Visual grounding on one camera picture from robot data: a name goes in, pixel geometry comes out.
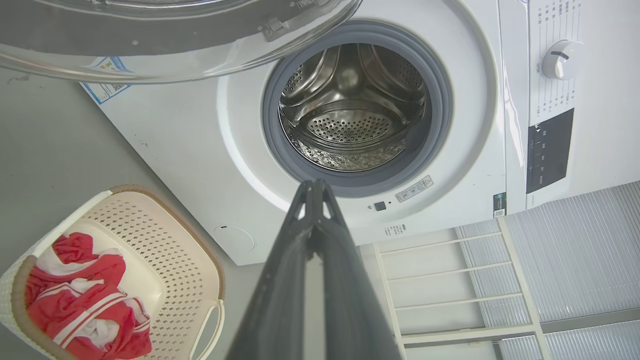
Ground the white front-load washing machine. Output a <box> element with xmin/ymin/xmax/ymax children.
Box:
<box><xmin>80</xmin><ymin>0</ymin><xmax>640</xmax><ymax>267</ymax></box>

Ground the blue energy label sticker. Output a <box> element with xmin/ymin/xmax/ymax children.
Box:
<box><xmin>80</xmin><ymin>56</ymin><xmax>133</xmax><ymax>105</ymax></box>

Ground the white round control knob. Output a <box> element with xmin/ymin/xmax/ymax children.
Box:
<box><xmin>542</xmin><ymin>40</ymin><xmax>585</xmax><ymax>81</ymax></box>

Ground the round white filter cover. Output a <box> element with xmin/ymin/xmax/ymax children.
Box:
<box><xmin>213</xmin><ymin>225</ymin><xmax>256</xmax><ymax>253</ymax></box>

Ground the red and white garment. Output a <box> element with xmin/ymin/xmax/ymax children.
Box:
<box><xmin>25</xmin><ymin>231</ymin><xmax>153</xmax><ymax>360</ymax></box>

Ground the white warning sticker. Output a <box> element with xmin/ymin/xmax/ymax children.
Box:
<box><xmin>395</xmin><ymin>175</ymin><xmax>434</xmax><ymax>203</ymax></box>

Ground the cream perforated laundry basket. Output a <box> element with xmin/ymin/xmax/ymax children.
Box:
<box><xmin>0</xmin><ymin>184</ymin><xmax>226</xmax><ymax>360</ymax></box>

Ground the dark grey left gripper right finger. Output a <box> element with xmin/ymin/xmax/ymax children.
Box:
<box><xmin>314</xmin><ymin>179</ymin><xmax>401</xmax><ymax>360</ymax></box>

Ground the white metal frame rack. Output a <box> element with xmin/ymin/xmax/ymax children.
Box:
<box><xmin>372</xmin><ymin>216</ymin><xmax>551</xmax><ymax>360</ymax></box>

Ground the black display panel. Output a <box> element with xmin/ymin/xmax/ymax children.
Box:
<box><xmin>526</xmin><ymin>107</ymin><xmax>576</xmax><ymax>195</ymax></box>

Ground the round black glass washer door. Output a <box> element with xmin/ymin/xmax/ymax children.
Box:
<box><xmin>0</xmin><ymin>0</ymin><xmax>363</xmax><ymax>84</ymax></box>

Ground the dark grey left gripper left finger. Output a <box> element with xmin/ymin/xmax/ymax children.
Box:
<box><xmin>227</xmin><ymin>180</ymin><xmax>315</xmax><ymax>360</ymax></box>

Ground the perforated steel washer drum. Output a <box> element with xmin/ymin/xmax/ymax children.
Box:
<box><xmin>278</xmin><ymin>43</ymin><xmax>428</xmax><ymax>173</ymax></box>

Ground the ribbed translucent panel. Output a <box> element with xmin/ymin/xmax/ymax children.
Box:
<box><xmin>455</xmin><ymin>181</ymin><xmax>640</xmax><ymax>360</ymax></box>

